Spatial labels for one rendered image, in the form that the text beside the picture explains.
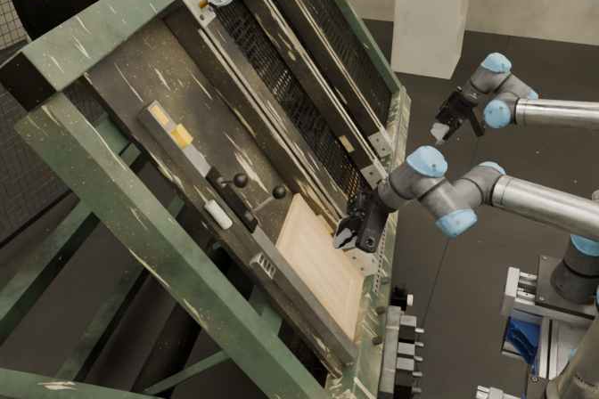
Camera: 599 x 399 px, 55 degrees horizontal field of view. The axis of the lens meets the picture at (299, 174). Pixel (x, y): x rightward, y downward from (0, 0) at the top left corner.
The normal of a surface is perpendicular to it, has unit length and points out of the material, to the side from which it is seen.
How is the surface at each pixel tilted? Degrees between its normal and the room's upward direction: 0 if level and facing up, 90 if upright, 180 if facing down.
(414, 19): 90
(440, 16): 90
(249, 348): 90
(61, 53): 56
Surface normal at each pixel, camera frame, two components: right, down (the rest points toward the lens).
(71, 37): 0.81, -0.37
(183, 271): -0.21, 0.55
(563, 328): -0.02, -0.83
